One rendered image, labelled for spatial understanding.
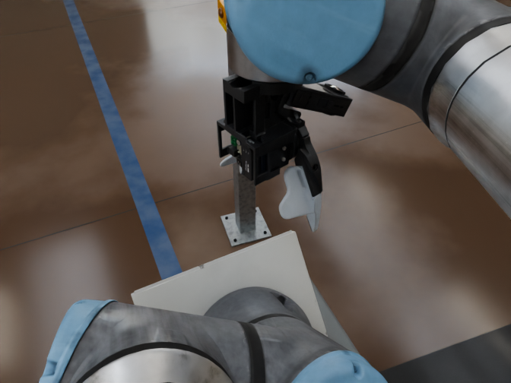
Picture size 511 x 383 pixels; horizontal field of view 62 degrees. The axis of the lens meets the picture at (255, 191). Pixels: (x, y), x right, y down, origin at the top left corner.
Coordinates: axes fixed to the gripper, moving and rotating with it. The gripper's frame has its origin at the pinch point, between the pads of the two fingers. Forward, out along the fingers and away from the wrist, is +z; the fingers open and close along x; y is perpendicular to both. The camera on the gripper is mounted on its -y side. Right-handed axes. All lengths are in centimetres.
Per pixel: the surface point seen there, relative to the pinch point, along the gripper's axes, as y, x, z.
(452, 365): -74, 19, 115
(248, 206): -56, -80, 94
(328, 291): -63, -33, 114
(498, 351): -93, 27, 114
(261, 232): -61, -75, 112
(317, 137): -136, -113, 109
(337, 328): -8.7, 8.2, 32.4
